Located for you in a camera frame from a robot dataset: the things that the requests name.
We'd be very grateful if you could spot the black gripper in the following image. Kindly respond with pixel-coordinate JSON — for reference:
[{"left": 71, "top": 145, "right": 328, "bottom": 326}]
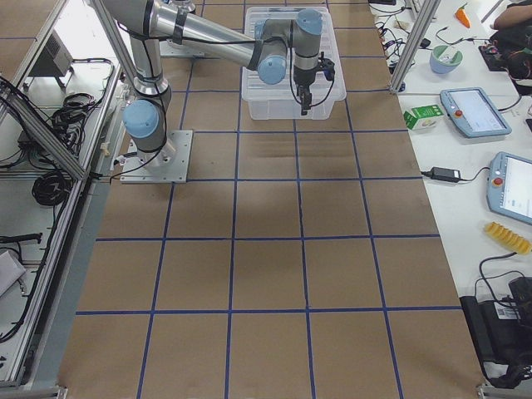
[{"left": 293, "top": 52, "right": 318, "bottom": 116}]

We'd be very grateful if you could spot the clear plastic box lid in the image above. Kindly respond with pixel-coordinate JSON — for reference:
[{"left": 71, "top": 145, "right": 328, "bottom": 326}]
[{"left": 242, "top": 7, "right": 346, "bottom": 112}]

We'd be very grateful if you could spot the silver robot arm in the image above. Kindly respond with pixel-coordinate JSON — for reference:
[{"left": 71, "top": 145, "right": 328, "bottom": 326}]
[{"left": 103, "top": 1, "right": 324, "bottom": 115}]

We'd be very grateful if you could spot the clear plastic storage box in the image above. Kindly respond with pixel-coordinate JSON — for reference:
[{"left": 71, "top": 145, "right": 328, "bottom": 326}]
[{"left": 245, "top": 99, "right": 337, "bottom": 121}]

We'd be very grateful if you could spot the green white carton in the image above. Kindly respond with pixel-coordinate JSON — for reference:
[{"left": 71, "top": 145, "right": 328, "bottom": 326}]
[{"left": 403, "top": 104, "right": 444, "bottom": 131}]

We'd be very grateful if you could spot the green blue bowl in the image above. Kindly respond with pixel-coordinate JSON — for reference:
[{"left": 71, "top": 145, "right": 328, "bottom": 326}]
[{"left": 429, "top": 45, "right": 463, "bottom": 75}]

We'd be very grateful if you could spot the black power adapter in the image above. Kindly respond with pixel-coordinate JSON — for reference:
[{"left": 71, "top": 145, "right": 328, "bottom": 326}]
[{"left": 431, "top": 167, "right": 461, "bottom": 183}]

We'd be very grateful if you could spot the teach pendant far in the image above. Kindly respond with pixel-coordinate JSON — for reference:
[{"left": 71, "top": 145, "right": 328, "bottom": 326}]
[{"left": 440, "top": 87, "right": 512, "bottom": 138}]

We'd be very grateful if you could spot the teach pendant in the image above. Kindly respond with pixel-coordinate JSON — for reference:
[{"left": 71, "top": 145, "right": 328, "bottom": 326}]
[
  {"left": 440, "top": 87, "right": 512, "bottom": 138},
  {"left": 486, "top": 152, "right": 532, "bottom": 224}
]

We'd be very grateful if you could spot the orange toy carrot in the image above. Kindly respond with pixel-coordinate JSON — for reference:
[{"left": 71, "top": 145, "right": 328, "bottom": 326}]
[{"left": 454, "top": 3, "right": 471, "bottom": 29}]

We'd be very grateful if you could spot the teach pendant near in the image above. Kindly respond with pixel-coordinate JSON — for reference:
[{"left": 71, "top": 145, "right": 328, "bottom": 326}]
[{"left": 486, "top": 152, "right": 532, "bottom": 224}]

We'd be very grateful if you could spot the yellow toy corn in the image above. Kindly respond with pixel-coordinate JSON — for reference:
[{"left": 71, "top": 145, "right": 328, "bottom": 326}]
[{"left": 484, "top": 222, "right": 531, "bottom": 255}]

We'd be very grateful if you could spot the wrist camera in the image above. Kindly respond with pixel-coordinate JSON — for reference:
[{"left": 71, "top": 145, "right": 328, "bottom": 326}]
[{"left": 319, "top": 58, "right": 335, "bottom": 81}]

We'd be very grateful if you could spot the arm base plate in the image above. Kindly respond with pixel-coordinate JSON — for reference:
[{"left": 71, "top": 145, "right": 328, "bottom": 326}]
[
  {"left": 119, "top": 130, "right": 193, "bottom": 184},
  {"left": 160, "top": 40, "right": 205, "bottom": 58}
]

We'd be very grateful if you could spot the aluminium frame post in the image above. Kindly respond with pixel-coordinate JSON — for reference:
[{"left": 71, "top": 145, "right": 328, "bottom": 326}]
[{"left": 389, "top": 0, "right": 441, "bottom": 94}]

